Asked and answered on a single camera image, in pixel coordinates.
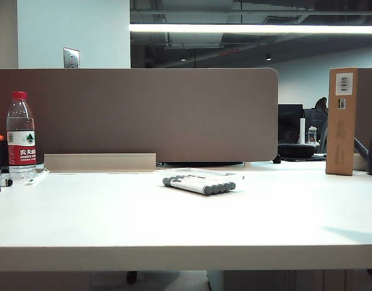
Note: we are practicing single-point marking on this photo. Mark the black ceiling spot lamp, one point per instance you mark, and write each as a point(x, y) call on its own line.
point(268, 56)

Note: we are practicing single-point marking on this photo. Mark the red led ceiling sign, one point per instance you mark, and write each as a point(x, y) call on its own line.
point(230, 52)

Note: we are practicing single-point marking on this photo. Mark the large black computer monitor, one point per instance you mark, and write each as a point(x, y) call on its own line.
point(290, 121)

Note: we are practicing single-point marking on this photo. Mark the tall brown cardboard box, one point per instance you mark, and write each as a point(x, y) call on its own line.
point(342, 127)

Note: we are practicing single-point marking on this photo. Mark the black round cushion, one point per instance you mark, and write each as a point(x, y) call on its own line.
point(295, 150)

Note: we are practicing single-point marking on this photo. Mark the long ceiling light strip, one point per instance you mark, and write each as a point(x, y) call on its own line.
point(249, 28)

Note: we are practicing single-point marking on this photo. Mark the black divider clamp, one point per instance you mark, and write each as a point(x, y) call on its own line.
point(277, 159)

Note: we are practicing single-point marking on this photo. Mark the clear plastic marker packaging box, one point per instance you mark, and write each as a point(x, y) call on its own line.
point(222, 173)

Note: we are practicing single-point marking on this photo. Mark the black office chair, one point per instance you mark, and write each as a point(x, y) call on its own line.
point(322, 106)

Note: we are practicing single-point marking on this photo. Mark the long beige desk ledge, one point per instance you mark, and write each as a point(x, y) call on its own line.
point(98, 162)

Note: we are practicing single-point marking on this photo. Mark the small glass jar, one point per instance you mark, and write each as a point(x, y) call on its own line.
point(314, 135)

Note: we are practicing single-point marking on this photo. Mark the narrow brown desk divider panel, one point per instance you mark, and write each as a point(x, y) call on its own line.
point(369, 91)

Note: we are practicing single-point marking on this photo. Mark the black caster wheel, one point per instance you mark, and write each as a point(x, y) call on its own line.
point(131, 277)

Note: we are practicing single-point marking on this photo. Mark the short beige desk ledge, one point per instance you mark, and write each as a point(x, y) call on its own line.
point(360, 162)

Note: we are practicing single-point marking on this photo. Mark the wide brown desk divider panel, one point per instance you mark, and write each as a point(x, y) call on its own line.
point(143, 115)

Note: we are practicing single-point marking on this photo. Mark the white cylinder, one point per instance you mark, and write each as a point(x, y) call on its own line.
point(303, 130)

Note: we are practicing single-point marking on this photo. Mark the water bottle with red label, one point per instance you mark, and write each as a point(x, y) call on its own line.
point(21, 145)

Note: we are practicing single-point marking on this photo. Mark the small black computer monitor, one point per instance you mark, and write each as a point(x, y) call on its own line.
point(313, 118)

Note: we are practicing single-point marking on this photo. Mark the metal wall switch plate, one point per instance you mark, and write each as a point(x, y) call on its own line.
point(71, 57)

